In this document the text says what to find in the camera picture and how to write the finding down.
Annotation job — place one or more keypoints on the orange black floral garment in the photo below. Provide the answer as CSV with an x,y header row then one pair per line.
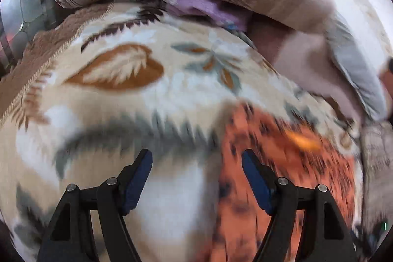
x,y
256,150

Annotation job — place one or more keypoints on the pink bed sheet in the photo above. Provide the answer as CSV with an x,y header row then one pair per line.
x,y
304,59

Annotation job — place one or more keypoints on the cream leaf-pattern blanket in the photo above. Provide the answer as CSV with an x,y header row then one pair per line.
x,y
107,83

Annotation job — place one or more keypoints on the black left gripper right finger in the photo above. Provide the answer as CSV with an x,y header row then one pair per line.
x,y
324,234

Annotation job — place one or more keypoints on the purple cloth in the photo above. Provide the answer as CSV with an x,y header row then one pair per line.
x,y
220,13

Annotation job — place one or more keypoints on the wooden wardrobe with mirror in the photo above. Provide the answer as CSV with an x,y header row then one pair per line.
x,y
20,21

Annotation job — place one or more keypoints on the grey pillow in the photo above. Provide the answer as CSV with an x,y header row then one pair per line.
x,y
350,61

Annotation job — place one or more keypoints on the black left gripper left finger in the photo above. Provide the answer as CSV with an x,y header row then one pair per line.
x,y
69,236

